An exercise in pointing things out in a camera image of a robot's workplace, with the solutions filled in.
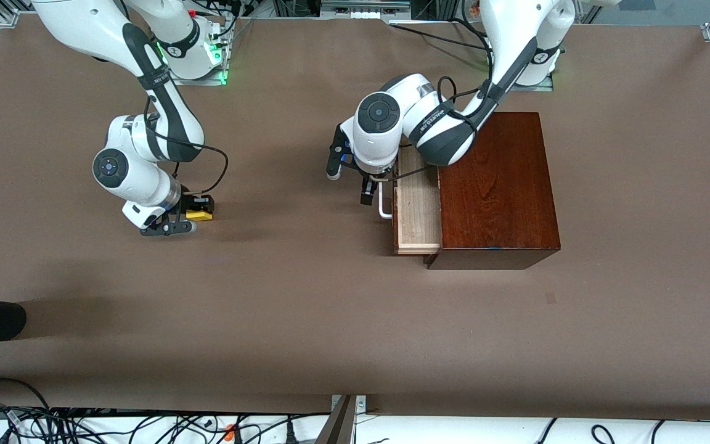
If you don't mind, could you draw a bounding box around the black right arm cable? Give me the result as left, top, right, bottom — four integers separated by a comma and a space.
144, 92, 229, 197

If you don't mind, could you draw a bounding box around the dark metal bar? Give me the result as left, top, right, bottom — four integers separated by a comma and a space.
317, 395, 356, 444

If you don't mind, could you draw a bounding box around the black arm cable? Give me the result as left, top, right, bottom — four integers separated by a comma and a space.
380, 18, 497, 183
144, 92, 229, 197

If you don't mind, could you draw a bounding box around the white power strip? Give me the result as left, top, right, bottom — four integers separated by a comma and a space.
321, 0, 411, 18

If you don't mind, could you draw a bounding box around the tangled black cable bundle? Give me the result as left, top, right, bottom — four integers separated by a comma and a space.
0, 404, 331, 444

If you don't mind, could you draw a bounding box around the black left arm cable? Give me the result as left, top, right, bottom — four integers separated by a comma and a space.
380, 18, 497, 183

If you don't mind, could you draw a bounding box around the wooden drawer with white handle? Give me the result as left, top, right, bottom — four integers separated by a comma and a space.
378, 145, 443, 256

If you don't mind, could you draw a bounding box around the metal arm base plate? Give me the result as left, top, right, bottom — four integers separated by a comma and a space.
512, 73, 554, 92
170, 62, 228, 86

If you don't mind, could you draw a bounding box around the thin black cable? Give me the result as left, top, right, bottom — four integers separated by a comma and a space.
389, 22, 491, 54

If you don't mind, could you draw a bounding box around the aluminium table bracket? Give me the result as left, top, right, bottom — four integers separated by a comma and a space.
330, 395, 367, 426

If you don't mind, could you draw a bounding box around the dark brown wooden cabinet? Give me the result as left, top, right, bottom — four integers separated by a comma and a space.
424, 112, 561, 270

